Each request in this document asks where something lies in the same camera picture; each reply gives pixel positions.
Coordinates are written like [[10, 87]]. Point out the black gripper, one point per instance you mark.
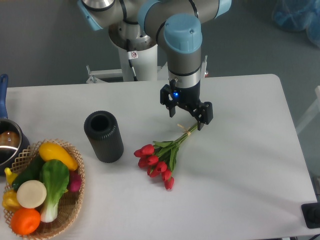
[[187, 99]]

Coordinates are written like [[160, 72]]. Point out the red tulip bouquet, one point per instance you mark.
[[160, 158]]

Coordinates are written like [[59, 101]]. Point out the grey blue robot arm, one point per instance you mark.
[[175, 26]]

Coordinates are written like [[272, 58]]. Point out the black ribbed vase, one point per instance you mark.
[[103, 133]]

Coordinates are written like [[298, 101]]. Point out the magenta radish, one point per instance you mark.
[[75, 182]]

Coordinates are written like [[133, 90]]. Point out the blue plastic bag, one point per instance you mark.
[[298, 16]]

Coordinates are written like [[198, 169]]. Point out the yellow squash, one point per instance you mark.
[[51, 151]]

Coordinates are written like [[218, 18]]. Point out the green bok choy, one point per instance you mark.
[[55, 177]]

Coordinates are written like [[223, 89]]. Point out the woven wicker basket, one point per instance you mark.
[[69, 204]]

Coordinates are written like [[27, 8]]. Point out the black device at table edge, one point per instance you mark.
[[311, 214]]

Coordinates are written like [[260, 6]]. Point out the dark green cucumber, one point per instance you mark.
[[31, 172]]

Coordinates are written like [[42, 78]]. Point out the cream round bun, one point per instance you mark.
[[31, 194]]

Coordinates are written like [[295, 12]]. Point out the small yellow pepper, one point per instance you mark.
[[10, 176]]

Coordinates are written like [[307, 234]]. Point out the orange fruit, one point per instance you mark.
[[25, 221]]

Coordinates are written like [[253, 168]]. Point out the yellow bell pepper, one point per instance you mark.
[[10, 202]]

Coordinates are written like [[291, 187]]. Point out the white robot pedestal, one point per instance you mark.
[[138, 55]]

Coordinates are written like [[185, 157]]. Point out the blue handled saucepan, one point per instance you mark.
[[12, 139]]

